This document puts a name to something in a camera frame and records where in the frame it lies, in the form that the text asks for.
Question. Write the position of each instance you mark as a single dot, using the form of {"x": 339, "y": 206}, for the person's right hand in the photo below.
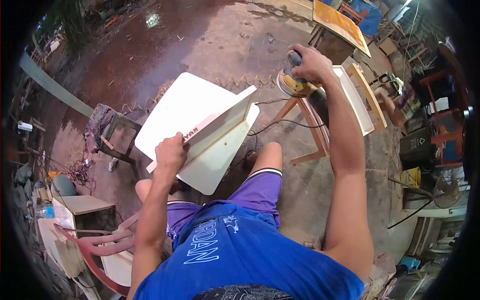
{"x": 312, "y": 64}

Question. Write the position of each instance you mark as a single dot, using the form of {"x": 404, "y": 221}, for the person's left hand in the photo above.
{"x": 170, "y": 152}

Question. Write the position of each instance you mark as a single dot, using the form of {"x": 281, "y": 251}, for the person's left fingers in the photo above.
{"x": 183, "y": 140}

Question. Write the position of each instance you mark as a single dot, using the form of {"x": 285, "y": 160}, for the person's right fingers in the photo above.
{"x": 300, "y": 58}

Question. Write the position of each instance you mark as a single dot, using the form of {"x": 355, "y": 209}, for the white wooden shelf piece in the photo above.
{"x": 198, "y": 127}

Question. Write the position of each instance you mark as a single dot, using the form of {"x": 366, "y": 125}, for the yellow orbital sander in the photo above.
{"x": 296, "y": 80}

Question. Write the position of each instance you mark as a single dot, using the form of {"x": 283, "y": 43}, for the orange board on table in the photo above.
{"x": 339, "y": 26}

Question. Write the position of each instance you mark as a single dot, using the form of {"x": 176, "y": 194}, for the white wooden tray panel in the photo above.
{"x": 356, "y": 99}

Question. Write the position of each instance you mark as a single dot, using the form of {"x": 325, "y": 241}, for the wooden sawhorse stand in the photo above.
{"x": 307, "y": 127}

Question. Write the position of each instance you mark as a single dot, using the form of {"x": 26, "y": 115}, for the small dark stool with rag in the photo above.
{"x": 108, "y": 131}

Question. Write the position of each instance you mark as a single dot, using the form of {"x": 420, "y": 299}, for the person's legs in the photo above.
{"x": 243, "y": 187}

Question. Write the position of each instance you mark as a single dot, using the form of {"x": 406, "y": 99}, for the small wooden side table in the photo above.
{"x": 84, "y": 210}

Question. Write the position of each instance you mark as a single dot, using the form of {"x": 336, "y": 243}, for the red plastic chair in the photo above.
{"x": 97, "y": 243}

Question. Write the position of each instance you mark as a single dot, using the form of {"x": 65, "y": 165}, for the person's body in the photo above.
{"x": 247, "y": 258}

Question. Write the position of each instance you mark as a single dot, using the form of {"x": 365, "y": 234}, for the long grey plank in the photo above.
{"x": 54, "y": 85}

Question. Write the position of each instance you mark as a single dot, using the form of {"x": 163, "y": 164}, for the red metal rack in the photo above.
{"x": 448, "y": 112}

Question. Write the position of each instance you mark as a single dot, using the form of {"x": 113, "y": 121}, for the yellow bucket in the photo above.
{"x": 411, "y": 177}

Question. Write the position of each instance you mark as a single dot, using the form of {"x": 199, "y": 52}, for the standing fan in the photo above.
{"x": 448, "y": 191}

